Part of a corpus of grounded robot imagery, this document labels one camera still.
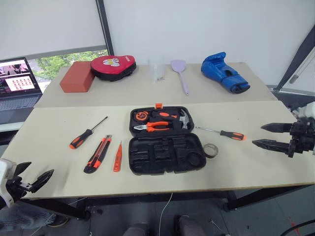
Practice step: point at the clear plastic cup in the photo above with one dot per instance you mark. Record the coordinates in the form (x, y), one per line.
(156, 71)

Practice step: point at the black tape roll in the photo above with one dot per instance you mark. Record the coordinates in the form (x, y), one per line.
(211, 153)

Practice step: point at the orange voltage tester pen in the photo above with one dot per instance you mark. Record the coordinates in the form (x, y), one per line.
(117, 159)

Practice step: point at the dark shoe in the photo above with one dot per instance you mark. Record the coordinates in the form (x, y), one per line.
(59, 221)

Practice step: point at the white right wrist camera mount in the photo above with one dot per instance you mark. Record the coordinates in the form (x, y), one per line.
(310, 110)

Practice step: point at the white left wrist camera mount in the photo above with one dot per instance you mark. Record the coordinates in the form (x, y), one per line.
(5, 172)

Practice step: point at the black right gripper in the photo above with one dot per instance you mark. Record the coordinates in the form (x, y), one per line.
(304, 137)

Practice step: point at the white roller blind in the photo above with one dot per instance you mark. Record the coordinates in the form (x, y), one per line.
(49, 24)

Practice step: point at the purple silicone spatula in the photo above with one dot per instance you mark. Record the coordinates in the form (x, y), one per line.
(179, 66)

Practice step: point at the blue jeans leg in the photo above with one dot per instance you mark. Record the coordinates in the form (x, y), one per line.
(22, 221)

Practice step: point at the black diagonal frame beam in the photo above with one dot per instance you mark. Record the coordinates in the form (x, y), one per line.
(295, 59)

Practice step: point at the red-brown foam block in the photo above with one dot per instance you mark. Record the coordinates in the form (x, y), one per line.
(75, 79)

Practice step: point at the dark rounded shape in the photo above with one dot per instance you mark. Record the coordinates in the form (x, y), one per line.
(137, 231)
(189, 227)

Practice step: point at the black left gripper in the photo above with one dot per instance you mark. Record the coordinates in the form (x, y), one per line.
(17, 186)

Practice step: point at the slim black orange screwdriver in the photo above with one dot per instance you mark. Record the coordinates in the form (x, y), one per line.
(232, 135)

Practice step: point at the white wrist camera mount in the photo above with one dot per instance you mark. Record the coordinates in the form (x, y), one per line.
(310, 110)
(5, 172)

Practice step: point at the black window frame post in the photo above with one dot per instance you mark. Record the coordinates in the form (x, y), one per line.
(104, 27)

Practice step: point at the black orange utility knife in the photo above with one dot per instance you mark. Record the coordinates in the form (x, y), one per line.
(98, 155)

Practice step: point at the orange black tape measure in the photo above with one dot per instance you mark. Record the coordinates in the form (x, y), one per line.
(141, 116)

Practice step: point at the black metal table frame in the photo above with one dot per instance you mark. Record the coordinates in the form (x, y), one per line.
(147, 196)

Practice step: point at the blue boxing glove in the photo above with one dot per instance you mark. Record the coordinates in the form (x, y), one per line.
(221, 73)

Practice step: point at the red boxing focus pad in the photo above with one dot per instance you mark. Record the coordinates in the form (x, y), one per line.
(110, 70)

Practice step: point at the steel claw hammer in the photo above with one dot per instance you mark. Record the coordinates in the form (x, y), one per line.
(183, 120)

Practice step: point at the open laptop computer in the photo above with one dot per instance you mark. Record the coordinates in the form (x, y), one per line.
(17, 81)

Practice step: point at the long black orange screwdriver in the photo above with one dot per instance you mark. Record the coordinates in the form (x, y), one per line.
(81, 138)

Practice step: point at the black plastic tool case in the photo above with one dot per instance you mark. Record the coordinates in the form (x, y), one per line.
(157, 161)

